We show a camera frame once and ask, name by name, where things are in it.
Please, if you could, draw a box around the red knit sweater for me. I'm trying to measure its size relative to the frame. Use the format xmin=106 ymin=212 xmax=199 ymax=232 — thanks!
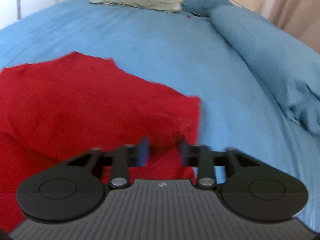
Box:
xmin=1 ymin=52 xmax=200 ymax=232

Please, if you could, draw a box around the blue bed sheet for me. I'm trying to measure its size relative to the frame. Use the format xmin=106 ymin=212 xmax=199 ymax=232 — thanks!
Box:
xmin=1 ymin=0 xmax=319 ymax=231

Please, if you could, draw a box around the rolled blue duvet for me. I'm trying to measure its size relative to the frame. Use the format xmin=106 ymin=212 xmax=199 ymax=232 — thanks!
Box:
xmin=209 ymin=5 xmax=319 ymax=135

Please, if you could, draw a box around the beige curtain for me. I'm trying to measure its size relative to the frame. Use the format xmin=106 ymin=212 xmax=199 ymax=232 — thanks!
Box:
xmin=270 ymin=0 xmax=319 ymax=53

